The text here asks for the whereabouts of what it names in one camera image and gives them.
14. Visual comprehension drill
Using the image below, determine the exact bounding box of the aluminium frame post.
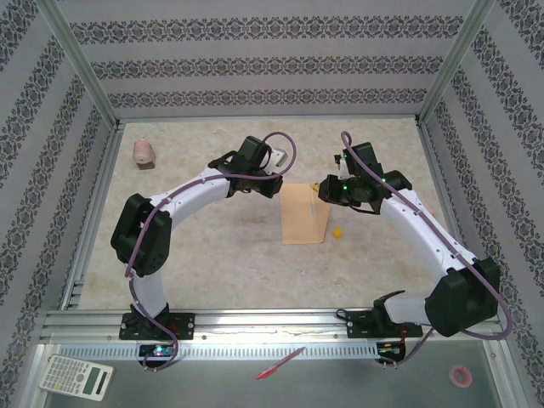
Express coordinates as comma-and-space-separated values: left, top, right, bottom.
41, 0, 122, 131
417, 0, 497, 125

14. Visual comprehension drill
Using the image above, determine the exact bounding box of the aluminium front rail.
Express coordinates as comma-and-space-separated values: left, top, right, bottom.
40, 308, 506, 342

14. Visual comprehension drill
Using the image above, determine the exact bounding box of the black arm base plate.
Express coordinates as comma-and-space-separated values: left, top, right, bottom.
346, 309, 423, 340
118, 312, 196, 342

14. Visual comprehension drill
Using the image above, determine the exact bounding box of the small circuit board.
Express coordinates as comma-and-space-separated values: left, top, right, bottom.
137, 343, 177, 360
377, 341, 406, 357

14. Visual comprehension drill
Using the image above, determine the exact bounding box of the aluminium side rail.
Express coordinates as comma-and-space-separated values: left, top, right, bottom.
59, 122, 125, 310
414, 118, 485, 309

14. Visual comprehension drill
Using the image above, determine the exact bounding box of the pink thread spool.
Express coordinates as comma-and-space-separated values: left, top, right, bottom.
132, 137, 157, 172

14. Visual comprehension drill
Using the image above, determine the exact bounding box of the slotted metal cable duct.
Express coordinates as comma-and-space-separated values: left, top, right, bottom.
57, 342, 380, 363

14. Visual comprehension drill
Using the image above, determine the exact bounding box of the red tape roll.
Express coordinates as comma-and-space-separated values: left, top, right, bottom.
449, 365, 474, 388

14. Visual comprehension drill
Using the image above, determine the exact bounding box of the red pen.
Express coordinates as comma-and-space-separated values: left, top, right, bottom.
256, 346, 307, 381

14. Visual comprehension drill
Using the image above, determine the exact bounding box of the white calculator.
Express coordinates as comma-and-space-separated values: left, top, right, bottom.
38, 354, 116, 403

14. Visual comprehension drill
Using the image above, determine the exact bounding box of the manila paper envelope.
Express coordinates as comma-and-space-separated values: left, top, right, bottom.
280, 183, 332, 246

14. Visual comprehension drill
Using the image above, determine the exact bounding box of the purple cable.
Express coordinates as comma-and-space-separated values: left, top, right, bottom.
341, 130, 513, 369
124, 131, 298, 372

